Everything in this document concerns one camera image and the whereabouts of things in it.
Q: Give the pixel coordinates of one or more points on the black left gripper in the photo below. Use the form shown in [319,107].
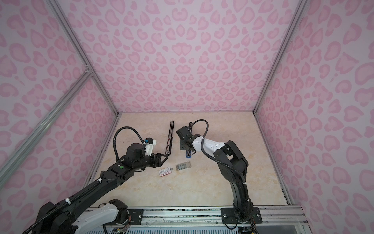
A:
[159,163]

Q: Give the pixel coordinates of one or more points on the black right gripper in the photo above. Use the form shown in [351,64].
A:
[181,146]

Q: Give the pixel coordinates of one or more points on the red white staple box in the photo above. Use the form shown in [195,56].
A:
[165,171]

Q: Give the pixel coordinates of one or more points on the silver staple strips tray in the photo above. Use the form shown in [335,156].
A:
[183,166]

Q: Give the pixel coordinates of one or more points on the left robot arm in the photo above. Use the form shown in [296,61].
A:
[59,218]

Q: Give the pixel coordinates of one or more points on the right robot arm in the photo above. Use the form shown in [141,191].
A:
[232,165]

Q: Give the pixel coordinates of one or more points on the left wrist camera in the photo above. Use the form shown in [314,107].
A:
[149,144]

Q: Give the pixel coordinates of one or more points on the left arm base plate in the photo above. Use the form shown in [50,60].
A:
[130,217]

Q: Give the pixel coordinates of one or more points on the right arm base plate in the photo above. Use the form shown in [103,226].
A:
[234,216]

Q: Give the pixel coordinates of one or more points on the aluminium front rail frame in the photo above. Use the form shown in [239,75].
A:
[281,219]

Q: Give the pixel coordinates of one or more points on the aluminium diagonal wall strut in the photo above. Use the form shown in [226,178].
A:
[24,149]

